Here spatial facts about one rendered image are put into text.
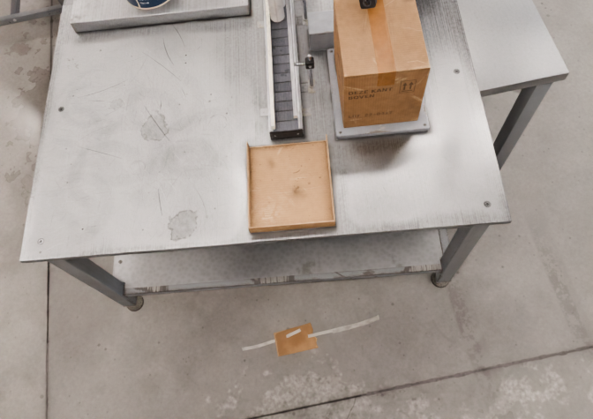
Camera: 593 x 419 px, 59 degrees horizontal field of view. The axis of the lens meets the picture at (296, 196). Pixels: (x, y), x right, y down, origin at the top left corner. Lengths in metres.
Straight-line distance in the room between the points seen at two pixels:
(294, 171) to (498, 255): 1.19
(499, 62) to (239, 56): 0.90
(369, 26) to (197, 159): 0.68
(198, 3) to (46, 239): 0.99
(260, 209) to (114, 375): 1.19
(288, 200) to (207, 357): 1.00
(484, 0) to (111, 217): 1.51
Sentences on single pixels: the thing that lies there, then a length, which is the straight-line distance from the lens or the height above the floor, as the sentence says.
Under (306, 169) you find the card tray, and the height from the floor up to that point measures 0.83.
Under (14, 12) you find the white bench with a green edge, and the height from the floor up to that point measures 0.20.
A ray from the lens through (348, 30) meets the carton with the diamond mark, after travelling 1.60.
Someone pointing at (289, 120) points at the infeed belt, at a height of 0.88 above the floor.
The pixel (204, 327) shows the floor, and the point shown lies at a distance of 2.43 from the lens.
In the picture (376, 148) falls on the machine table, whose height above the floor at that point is 0.83.
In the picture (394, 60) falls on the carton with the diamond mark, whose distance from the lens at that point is 1.54.
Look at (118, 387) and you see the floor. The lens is 2.50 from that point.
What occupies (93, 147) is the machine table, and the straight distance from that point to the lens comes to 1.90.
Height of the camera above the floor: 2.31
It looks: 65 degrees down
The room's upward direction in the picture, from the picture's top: 11 degrees counter-clockwise
